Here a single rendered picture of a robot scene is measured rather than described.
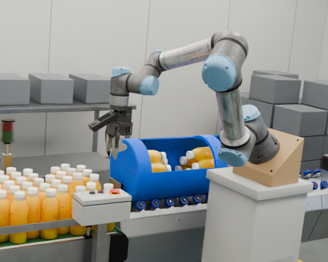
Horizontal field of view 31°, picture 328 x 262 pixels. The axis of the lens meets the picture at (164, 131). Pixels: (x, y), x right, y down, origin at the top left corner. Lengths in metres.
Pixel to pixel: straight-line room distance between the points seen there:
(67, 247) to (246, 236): 0.71
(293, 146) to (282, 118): 3.69
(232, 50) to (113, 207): 0.74
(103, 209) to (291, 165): 0.78
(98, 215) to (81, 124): 4.11
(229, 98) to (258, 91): 4.32
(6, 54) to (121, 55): 1.27
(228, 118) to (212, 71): 0.24
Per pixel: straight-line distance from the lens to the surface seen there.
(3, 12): 5.78
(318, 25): 8.37
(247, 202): 2.36
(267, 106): 6.27
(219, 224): 2.52
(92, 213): 2.19
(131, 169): 2.52
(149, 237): 2.61
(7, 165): 2.75
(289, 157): 2.41
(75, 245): 2.34
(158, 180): 2.53
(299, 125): 5.97
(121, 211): 2.24
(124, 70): 2.26
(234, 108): 2.09
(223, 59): 1.94
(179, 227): 2.67
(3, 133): 2.71
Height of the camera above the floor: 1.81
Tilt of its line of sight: 12 degrees down
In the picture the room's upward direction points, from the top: 5 degrees clockwise
